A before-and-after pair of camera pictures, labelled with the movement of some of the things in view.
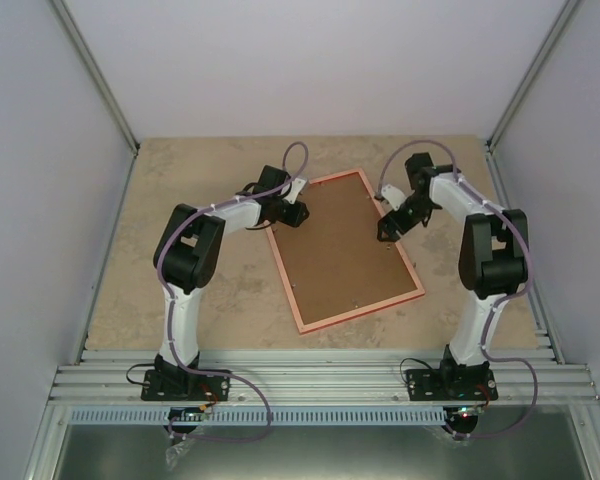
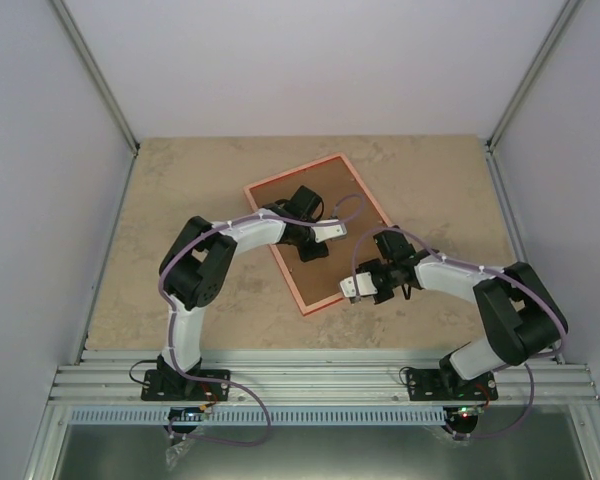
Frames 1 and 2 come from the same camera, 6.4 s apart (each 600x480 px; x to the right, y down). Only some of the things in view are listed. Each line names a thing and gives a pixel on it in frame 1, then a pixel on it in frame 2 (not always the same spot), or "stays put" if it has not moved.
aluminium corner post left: (93, 69) stays put
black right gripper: (385, 223) -> (369, 265)
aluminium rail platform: (324, 378) stays put
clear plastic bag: (175, 451) stays put
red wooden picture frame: (287, 283) -> (275, 250)
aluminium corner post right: (567, 14) stays put
